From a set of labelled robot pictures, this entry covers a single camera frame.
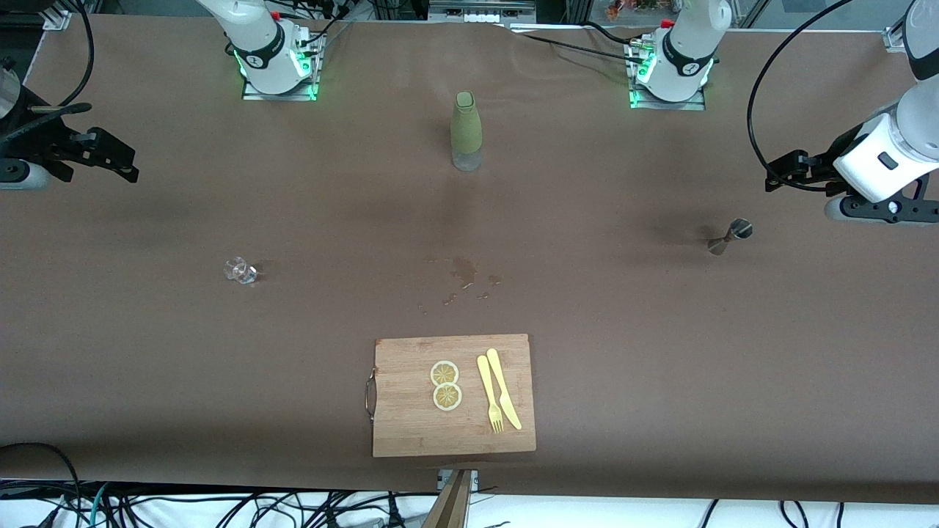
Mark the black table cable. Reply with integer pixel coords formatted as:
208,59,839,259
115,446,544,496
511,31,640,63

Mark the wooden cutting board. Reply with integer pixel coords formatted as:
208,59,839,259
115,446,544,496
365,334,537,458

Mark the green sleeved glass bottle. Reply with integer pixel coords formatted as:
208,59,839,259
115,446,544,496
450,91,484,172

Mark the clear glass cup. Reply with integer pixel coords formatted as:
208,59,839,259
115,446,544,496
223,257,258,286

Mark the yellow plastic knife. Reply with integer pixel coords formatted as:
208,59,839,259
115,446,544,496
486,348,523,431

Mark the wooden post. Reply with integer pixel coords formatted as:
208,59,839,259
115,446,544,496
422,469,474,528

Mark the yellow plastic fork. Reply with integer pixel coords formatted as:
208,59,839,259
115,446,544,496
477,355,504,434

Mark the grey metal box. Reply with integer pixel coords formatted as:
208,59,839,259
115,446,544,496
428,0,537,24

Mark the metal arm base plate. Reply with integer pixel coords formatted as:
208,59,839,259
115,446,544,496
241,29,321,102
628,38,707,111

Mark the black looped floor cable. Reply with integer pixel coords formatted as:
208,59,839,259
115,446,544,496
0,442,83,528

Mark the teal floor cable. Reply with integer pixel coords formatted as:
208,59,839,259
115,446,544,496
70,483,111,528

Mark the orange plastic item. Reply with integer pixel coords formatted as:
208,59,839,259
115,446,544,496
605,0,679,19

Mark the steel double jigger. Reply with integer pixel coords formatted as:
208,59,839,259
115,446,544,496
707,218,754,257

